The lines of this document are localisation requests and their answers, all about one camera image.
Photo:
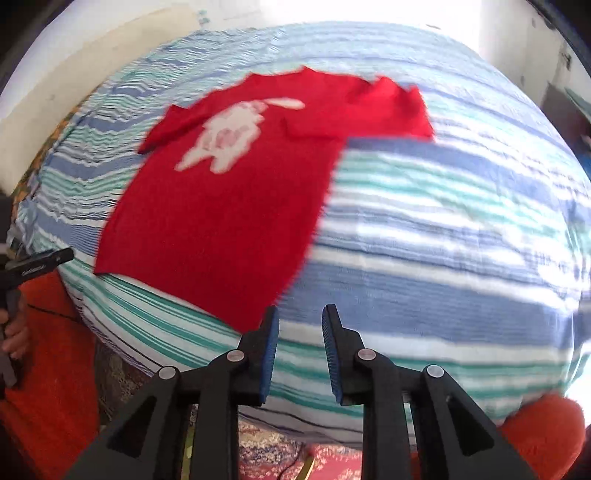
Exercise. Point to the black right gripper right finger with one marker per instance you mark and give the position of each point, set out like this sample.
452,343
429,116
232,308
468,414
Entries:
409,414

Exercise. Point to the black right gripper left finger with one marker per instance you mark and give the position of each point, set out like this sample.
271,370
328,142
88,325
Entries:
146,440

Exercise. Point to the red sweater with white rabbit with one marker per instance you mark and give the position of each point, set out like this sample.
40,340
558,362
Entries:
223,209

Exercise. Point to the person's left hand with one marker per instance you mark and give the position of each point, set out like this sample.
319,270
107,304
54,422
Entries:
16,341

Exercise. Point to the orange fleece garment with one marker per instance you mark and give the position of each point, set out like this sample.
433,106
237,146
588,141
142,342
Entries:
53,413

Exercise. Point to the patterned floor rug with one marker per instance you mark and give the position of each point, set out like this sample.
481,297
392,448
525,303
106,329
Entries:
263,454

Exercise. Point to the blue green striped bedspread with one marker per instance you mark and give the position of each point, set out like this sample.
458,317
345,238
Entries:
471,252

